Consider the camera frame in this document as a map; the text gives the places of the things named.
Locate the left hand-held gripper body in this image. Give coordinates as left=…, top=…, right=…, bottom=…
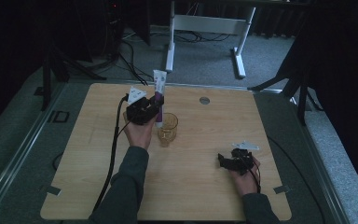
left=125, top=86, right=157, bottom=126

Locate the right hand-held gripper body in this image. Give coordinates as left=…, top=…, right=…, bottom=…
left=217, top=140, right=261, bottom=175

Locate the white and purple toothpaste tube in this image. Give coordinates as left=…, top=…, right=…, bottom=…
left=153, top=69, right=168, bottom=129

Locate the clear glass cup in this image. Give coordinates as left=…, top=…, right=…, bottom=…
left=157, top=112, right=179, bottom=147

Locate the person's right hand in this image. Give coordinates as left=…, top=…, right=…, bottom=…
left=228, top=155, right=262, bottom=198

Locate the person's left hand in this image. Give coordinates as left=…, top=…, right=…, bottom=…
left=123, top=111, right=158, bottom=151

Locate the grey tape strip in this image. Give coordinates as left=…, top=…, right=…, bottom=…
left=273, top=185, right=293, bottom=195
left=40, top=185, right=62, bottom=197

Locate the black computer tower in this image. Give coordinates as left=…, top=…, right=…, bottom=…
left=103, top=0, right=127, bottom=60

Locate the black tripod stand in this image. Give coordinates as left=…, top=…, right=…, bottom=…
left=40, top=43, right=107, bottom=112

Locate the black stand with angled legs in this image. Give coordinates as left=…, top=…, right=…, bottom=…
left=247, top=29, right=324, bottom=127

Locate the thin black and red cable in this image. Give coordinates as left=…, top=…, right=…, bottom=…
left=243, top=157, right=262, bottom=194

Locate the bundle of black floor cables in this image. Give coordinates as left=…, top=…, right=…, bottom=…
left=117, top=29, right=150, bottom=87

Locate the thick black gripper cable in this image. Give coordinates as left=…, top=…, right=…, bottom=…
left=91, top=94, right=130, bottom=216

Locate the long black floor cable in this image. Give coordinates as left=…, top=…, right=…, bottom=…
left=266, top=135, right=326, bottom=224

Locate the black rectangular floor bracket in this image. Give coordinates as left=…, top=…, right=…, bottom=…
left=47, top=109, right=71, bottom=124

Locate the white metal table frame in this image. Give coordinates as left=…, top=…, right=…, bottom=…
left=164, top=0, right=257, bottom=79

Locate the grey metal floor rail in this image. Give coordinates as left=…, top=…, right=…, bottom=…
left=0, top=81, right=68, bottom=218

